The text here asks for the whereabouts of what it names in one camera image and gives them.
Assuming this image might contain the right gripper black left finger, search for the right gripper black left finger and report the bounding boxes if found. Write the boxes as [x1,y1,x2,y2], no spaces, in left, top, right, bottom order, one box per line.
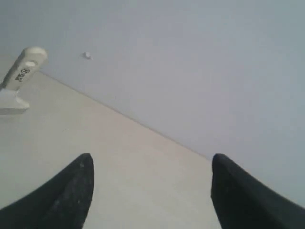
[0,153,94,229]

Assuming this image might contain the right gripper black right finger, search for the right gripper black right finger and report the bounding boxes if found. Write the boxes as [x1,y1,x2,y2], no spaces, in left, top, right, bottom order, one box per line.
[211,154,305,229]

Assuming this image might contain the white paint brush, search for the white paint brush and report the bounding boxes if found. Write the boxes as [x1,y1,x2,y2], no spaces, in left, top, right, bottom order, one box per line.
[0,46,48,115]

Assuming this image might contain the white wall hook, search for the white wall hook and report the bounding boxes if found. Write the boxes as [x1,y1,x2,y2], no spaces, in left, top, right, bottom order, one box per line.
[82,52,93,60]

